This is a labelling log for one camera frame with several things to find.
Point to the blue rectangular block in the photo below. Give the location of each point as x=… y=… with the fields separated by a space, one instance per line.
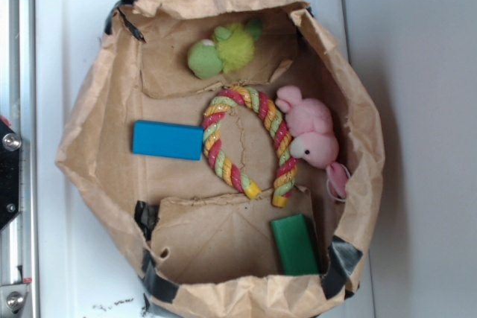
x=178 y=141

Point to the green rectangular block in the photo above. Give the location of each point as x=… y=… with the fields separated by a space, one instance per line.
x=296 y=253

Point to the pink plush bunny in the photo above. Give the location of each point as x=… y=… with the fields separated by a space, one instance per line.
x=310 y=124

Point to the green plush turtle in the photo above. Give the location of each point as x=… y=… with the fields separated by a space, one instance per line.
x=231 y=47

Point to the brown paper bag tray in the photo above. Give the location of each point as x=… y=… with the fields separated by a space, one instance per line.
x=201 y=248

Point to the white plastic bin lid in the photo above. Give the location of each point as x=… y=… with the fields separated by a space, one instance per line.
x=82 y=273

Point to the multicolour rope ring toy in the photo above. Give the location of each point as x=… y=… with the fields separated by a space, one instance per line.
x=273 y=121

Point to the black mounting bracket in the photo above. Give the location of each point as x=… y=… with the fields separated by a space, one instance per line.
x=9 y=173

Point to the aluminium frame rail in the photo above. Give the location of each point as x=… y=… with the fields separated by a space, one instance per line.
x=19 y=238

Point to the silver corner bracket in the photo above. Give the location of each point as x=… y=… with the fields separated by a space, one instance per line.
x=14 y=298

